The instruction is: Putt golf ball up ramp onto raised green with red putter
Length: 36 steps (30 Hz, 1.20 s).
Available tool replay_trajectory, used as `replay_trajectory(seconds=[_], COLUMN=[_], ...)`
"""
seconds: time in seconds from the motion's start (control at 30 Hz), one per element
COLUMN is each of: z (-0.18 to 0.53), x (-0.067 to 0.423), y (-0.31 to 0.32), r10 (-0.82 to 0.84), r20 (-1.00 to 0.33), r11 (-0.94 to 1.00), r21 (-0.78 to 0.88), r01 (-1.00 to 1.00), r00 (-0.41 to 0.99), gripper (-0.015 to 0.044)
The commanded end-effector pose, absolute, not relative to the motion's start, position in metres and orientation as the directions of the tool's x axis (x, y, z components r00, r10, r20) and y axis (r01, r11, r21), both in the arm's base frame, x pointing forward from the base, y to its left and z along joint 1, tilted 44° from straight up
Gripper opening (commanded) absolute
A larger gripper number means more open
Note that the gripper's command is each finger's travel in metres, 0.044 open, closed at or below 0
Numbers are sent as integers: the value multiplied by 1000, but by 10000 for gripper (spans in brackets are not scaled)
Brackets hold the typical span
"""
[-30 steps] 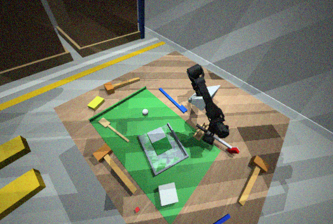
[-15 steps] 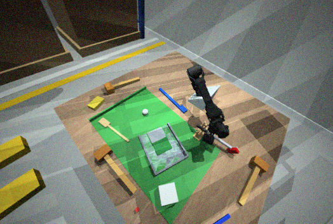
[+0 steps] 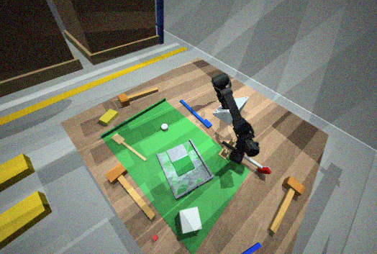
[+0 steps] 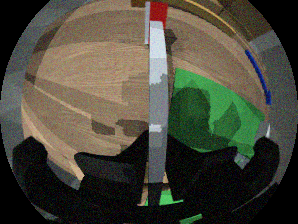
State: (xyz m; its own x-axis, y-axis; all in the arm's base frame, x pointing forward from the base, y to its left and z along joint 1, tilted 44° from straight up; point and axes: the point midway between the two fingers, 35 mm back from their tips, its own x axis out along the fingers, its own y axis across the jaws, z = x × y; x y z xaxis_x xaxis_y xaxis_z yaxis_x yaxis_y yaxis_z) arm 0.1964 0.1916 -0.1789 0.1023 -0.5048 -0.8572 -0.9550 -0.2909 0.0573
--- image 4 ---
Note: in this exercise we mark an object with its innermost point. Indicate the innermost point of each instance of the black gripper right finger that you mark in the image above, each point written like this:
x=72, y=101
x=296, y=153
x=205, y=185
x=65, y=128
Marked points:
x=183, y=165

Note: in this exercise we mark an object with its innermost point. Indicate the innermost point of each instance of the green putting mat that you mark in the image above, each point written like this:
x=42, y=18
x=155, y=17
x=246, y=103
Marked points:
x=207, y=116

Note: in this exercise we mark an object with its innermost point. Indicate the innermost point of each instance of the wooden mallet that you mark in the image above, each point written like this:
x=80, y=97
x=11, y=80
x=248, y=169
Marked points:
x=196, y=9

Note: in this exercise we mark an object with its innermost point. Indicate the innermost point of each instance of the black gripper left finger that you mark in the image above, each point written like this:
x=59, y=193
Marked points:
x=127, y=167

